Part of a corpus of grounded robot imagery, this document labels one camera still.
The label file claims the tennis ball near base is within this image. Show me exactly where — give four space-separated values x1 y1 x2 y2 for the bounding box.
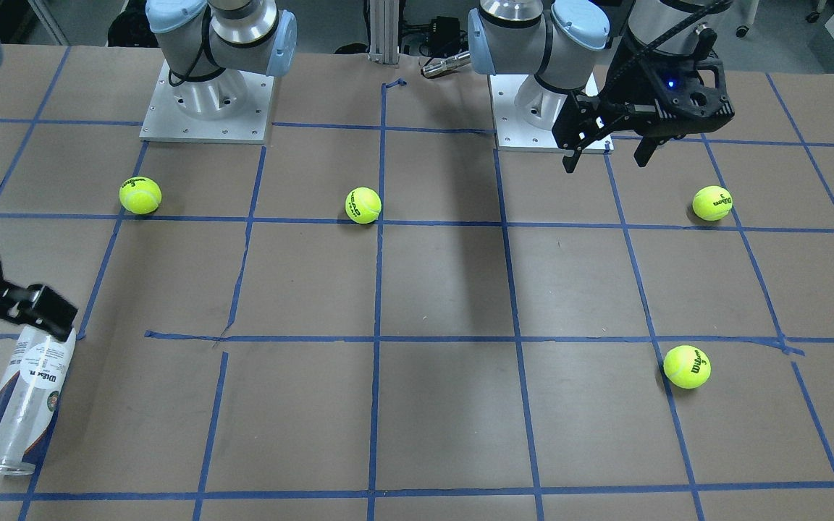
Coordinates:
119 176 162 215

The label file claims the tennis ball front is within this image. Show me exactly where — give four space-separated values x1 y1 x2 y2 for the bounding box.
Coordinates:
662 345 712 389

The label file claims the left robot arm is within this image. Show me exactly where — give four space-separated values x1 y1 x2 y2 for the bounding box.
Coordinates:
468 1 735 174

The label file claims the aluminium frame post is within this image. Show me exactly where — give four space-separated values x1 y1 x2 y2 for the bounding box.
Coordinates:
366 0 401 68

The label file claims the tennis ball centre row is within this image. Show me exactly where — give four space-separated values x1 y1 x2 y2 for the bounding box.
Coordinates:
345 187 383 224

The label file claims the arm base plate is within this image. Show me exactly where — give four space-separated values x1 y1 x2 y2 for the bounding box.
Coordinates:
488 72 615 154
140 63 275 145

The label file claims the clear tennis ball can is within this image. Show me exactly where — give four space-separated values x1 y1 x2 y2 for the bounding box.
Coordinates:
0 326 76 477

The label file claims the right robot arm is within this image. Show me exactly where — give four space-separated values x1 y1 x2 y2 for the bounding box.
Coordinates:
0 1 298 341

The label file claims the silver flashlight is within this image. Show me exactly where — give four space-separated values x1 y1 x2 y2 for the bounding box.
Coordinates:
420 51 472 79

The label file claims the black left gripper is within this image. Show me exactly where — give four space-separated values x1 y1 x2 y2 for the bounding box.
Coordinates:
552 51 736 174

